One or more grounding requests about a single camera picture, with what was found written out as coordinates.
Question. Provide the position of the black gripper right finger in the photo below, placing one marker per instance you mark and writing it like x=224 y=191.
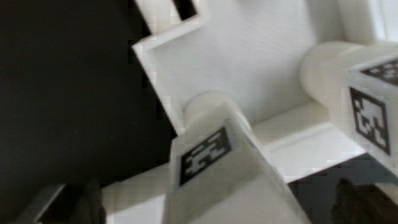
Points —
x=366 y=203

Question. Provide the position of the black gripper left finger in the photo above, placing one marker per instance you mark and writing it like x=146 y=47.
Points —
x=66 y=204

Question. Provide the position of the white chair leg with tag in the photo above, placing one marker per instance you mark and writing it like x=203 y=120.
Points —
x=349 y=79

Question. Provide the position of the white chair seat block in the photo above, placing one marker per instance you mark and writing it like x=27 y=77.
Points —
x=233 y=52

